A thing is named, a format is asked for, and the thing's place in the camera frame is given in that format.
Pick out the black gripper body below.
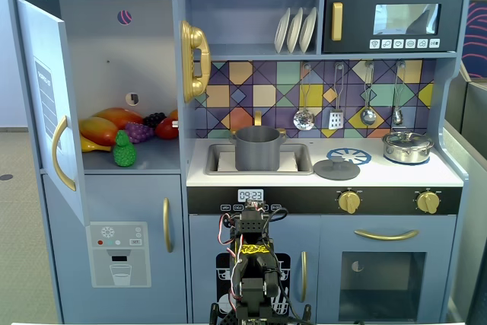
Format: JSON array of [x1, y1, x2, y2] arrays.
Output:
[[230, 254, 285, 317]]

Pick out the green toy pineapple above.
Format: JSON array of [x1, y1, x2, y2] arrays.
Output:
[[113, 129, 138, 168]]

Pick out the black tray with white parts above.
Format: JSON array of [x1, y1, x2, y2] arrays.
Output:
[[189, 214, 320, 324]]

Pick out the blue oven door with window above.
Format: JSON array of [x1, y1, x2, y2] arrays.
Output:
[[319, 215, 457, 322]]

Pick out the gold stove knob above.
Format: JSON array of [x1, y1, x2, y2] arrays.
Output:
[[415, 190, 442, 215], [337, 190, 361, 215]]

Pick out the gray toy sink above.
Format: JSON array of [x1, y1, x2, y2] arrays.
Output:
[[205, 142, 314, 177]]

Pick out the gray plastic pot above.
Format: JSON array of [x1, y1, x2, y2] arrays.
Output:
[[228, 125, 287, 172]]

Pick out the gray round lid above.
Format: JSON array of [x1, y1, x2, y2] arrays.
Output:
[[313, 157, 361, 180]]

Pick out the blue freezer door with dispenser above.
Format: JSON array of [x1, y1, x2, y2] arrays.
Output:
[[84, 174, 183, 324]]

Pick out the steel skimmer spoon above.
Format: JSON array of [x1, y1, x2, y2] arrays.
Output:
[[292, 62, 316, 131]]

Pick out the red toy tomato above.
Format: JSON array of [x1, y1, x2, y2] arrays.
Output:
[[154, 117, 180, 141]]

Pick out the steel slotted spatula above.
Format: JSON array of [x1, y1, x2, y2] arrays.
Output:
[[328, 62, 346, 131]]

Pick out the purple toy grapes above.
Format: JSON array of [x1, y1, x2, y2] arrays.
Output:
[[124, 122, 155, 145]]

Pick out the dark toy grapes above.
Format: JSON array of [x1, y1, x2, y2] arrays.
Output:
[[142, 112, 167, 130]]

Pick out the steel toy pot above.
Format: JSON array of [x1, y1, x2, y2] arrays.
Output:
[[382, 142, 434, 164]]

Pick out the steel ladle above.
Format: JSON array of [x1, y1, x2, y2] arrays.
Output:
[[359, 61, 378, 126]]

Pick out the yellow toy banana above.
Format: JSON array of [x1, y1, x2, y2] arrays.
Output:
[[80, 136, 113, 154]]

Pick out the steel pot lid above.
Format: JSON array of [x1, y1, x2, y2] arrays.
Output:
[[381, 130, 434, 151]]

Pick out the large red orange mango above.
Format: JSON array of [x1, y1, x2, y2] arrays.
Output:
[[92, 107, 145, 131]]

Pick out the small orange yellow mango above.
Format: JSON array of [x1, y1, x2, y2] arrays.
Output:
[[78, 116, 119, 147]]

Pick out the small steel spoon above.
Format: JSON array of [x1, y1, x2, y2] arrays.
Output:
[[391, 60, 406, 126]]

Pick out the gray partition panel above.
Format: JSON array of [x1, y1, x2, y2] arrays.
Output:
[[443, 62, 487, 325]]

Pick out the gold toy telephone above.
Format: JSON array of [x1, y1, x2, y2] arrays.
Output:
[[180, 20, 212, 104]]

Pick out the white toy plate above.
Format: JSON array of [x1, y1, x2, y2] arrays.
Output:
[[274, 8, 292, 54], [298, 6, 318, 54], [286, 7, 304, 54]]

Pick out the black microwave door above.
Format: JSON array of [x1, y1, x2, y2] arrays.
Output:
[[322, 0, 466, 54]]

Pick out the blue fridge door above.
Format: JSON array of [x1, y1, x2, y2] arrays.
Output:
[[14, 0, 91, 227]]

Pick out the red black arm cable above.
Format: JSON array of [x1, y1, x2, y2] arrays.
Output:
[[216, 212, 247, 303]]

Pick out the straight gold freezer handle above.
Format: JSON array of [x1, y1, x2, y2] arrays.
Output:
[[162, 197, 174, 253]]

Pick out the gold oven handle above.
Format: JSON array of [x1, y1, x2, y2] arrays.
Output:
[[353, 228, 419, 241]]

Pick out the curved gold fridge handle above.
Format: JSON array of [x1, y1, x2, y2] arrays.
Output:
[[51, 115, 77, 192]]

